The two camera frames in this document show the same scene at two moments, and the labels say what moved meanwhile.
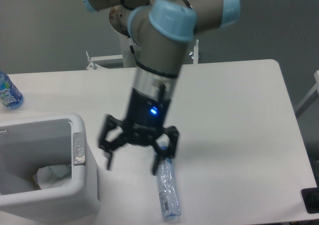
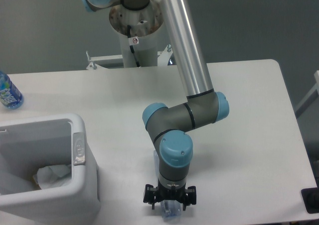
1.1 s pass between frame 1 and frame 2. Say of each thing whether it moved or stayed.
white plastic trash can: stayed
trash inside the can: stayed
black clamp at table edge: stayed
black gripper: moved
